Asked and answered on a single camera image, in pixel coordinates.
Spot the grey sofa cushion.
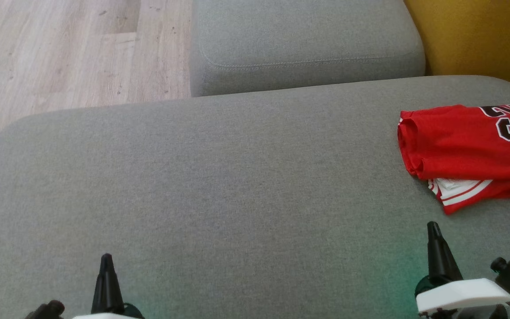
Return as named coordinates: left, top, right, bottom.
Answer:
left=190, top=0, right=427, bottom=97

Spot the grey fabric sofa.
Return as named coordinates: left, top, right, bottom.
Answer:
left=0, top=75, right=510, bottom=319

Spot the yellow sofa cushion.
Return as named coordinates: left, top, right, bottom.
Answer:
left=403, top=0, right=510, bottom=102

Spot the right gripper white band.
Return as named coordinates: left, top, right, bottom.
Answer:
left=415, top=222, right=510, bottom=319

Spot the red basketball jersey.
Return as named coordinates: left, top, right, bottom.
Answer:
left=398, top=105, right=510, bottom=182

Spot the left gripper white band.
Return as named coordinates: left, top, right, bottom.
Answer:
left=71, top=253, right=146, bottom=319

